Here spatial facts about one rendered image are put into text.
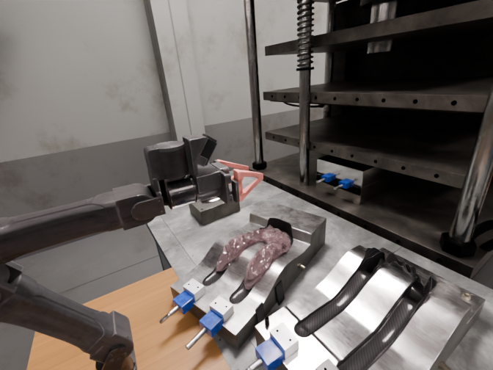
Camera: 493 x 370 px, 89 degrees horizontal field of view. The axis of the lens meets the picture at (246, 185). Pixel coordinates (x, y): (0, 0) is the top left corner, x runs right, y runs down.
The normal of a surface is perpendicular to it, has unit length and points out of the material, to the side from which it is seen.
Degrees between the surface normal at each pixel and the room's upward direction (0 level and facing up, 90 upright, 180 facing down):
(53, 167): 90
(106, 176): 90
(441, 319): 23
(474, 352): 0
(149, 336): 0
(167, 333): 0
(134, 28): 90
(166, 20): 90
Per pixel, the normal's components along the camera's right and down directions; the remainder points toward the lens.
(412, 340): -0.41, -0.72
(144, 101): 0.50, 0.31
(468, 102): -0.83, 0.29
